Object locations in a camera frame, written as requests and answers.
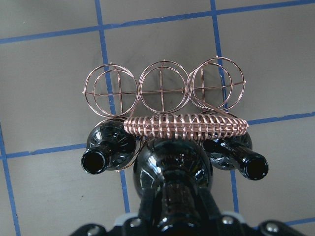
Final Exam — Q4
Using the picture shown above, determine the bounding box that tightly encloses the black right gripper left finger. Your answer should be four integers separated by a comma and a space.
138, 188, 156, 219

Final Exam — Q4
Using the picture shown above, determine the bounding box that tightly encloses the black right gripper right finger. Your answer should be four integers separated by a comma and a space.
199, 187, 221, 219

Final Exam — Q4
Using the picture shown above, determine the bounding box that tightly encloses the dark glass wine bottle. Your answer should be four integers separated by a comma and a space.
133, 139, 213, 236

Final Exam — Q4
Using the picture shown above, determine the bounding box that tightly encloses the dark wine bottle right slot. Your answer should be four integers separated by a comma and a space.
202, 133, 269, 180

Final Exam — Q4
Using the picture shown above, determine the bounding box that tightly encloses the dark wine bottle slot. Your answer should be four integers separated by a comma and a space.
202, 133, 269, 180
81, 119, 136, 175

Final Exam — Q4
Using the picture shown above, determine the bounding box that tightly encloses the dark wine bottle left slot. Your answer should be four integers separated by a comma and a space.
81, 119, 136, 175

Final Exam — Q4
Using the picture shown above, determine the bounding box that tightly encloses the copper wire wine basket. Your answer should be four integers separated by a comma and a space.
83, 57, 248, 171

